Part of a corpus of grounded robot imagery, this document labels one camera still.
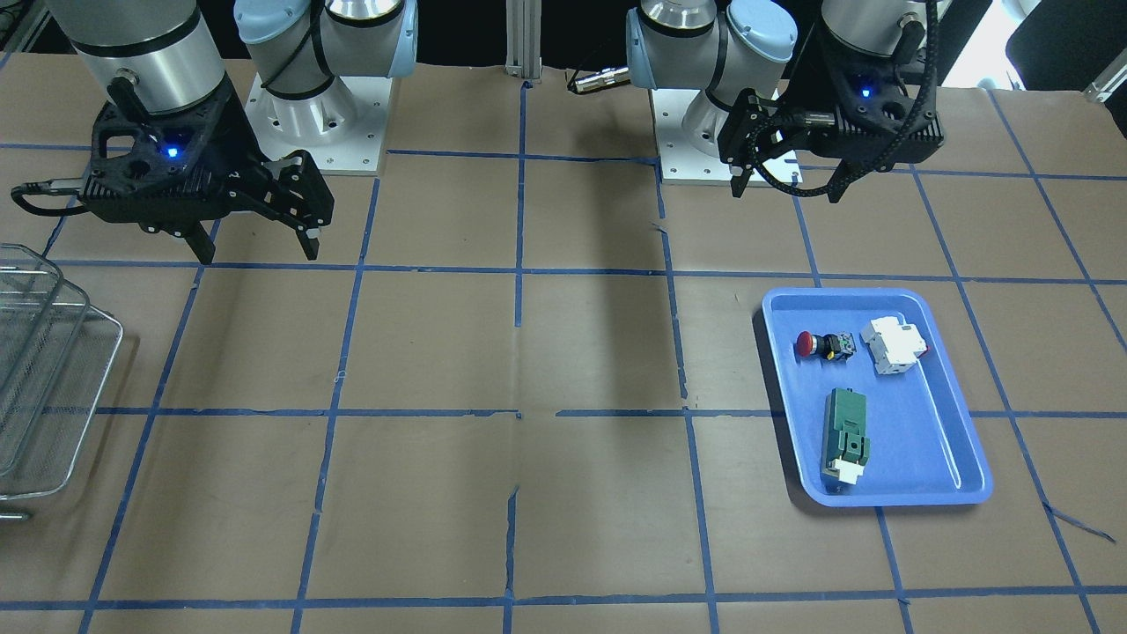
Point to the blue plastic tray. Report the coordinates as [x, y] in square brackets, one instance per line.
[925, 447]

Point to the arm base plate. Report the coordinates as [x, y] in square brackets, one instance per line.
[686, 125]
[343, 128]

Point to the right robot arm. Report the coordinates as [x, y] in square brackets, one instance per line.
[299, 47]

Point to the green relay module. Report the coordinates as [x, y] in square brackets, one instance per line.
[846, 449]

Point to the white circuit breaker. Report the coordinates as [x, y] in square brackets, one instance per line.
[895, 346]

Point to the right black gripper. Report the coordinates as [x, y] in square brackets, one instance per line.
[236, 134]

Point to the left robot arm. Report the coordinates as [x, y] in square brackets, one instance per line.
[809, 116]

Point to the red emergency stop button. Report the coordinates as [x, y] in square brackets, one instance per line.
[830, 347]

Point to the wire mesh shelf rack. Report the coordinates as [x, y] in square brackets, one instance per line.
[57, 349]

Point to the aluminium frame post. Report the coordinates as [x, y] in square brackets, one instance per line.
[523, 39]

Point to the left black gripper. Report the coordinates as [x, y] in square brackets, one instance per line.
[803, 92]

